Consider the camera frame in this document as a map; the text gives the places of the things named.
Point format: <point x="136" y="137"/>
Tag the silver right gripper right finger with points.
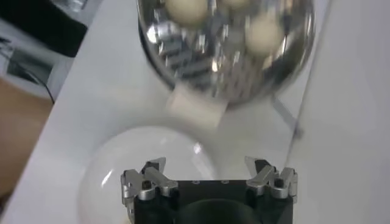
<point x="262" y="179"/>

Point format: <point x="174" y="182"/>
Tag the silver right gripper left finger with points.
<point x="158" y="180"/>

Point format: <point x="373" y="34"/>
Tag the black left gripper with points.
<point x="36" y="18"/>

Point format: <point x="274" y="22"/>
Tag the white round plate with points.
<point x="137" y="143"/>

